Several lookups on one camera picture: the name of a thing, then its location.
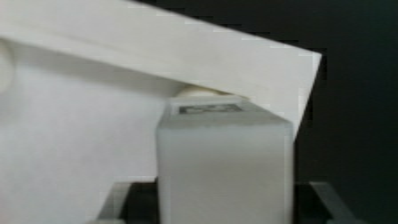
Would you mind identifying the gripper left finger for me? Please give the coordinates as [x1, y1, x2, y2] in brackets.
[86, 182, 160, 224]

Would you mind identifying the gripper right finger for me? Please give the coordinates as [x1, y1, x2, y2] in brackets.
[294, 181, 368, 224]

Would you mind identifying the white table leg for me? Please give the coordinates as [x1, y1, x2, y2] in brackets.
[157, 95, 294, 224]

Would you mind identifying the white square tabletop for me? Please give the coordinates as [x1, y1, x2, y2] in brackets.
[0, 0, 322, 224]

